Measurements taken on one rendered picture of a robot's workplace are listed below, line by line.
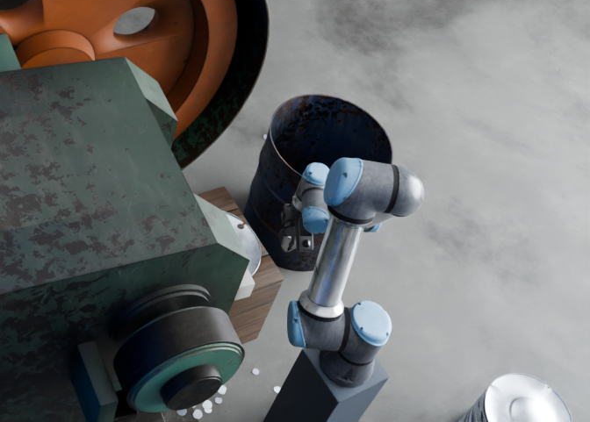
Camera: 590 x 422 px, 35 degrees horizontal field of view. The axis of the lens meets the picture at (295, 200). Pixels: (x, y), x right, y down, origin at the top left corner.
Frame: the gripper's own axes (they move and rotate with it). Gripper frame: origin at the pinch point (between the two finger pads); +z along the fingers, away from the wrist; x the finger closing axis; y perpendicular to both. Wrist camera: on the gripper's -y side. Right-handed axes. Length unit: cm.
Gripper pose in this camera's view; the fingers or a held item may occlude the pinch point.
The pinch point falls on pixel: (287, 250)
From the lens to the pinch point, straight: 280.9
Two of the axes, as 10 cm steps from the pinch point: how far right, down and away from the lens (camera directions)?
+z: -2.6, 6.2, 7.4
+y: -1.4, -7.8, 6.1
